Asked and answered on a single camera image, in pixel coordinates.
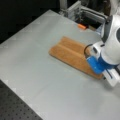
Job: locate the blue and white gripper body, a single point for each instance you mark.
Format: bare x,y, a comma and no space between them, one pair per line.
110,72

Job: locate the tan terry cloth towel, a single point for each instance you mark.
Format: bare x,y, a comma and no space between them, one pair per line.
71,52

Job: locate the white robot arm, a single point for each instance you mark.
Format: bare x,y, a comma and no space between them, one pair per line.
104,57

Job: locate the orange clamp tab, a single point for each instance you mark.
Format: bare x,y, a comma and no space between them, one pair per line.
81,26

